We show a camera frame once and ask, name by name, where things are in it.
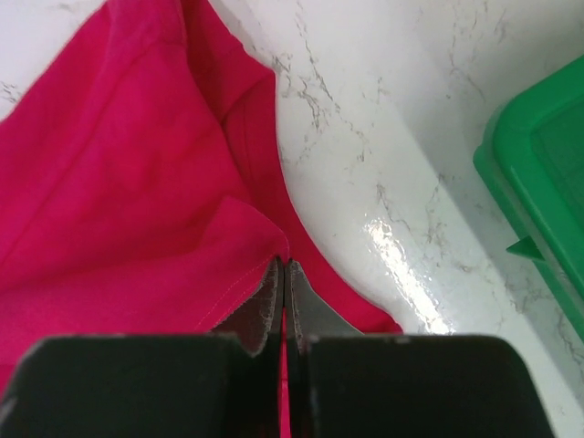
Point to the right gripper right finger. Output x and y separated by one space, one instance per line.
345 383

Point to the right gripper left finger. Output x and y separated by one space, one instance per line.
223 383

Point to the red t shirt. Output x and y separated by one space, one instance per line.
142 191

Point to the green plastic tray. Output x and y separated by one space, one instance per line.
531 161

